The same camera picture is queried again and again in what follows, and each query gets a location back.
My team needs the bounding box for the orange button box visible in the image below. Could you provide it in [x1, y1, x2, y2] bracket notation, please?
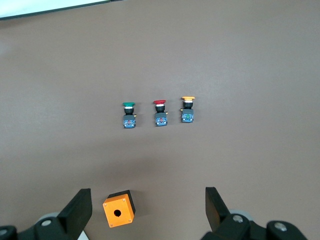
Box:
[102, 189, 137, 228]

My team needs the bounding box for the brown table mat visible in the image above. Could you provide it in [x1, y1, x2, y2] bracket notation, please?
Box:
[0, 0, 320, 240]

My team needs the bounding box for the red push button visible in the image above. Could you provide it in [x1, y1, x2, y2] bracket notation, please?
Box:
[152, 99, 169, 128]

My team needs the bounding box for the green push button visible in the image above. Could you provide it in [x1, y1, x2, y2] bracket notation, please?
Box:
[121, 101, 138, 130]

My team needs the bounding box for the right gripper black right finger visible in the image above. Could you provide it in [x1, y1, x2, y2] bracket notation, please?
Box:
[201, 186, 270, 240]

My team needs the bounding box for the yellow push button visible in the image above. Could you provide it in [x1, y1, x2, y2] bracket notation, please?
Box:
[179, 96, 197, 125]

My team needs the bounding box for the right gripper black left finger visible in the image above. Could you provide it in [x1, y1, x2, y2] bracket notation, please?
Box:
[18, 188, 93, 240]

